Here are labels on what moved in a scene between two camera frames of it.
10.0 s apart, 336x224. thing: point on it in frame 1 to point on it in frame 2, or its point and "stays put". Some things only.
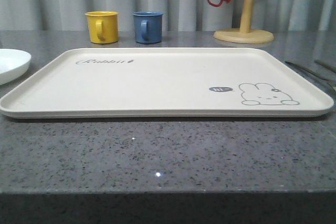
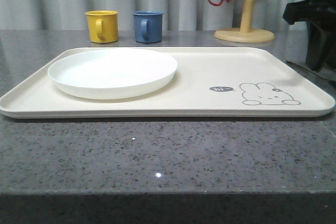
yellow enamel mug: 103,27 stays put
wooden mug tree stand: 245,34 stays put
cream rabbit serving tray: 166,83 stays put
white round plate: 13,64 to 112,73
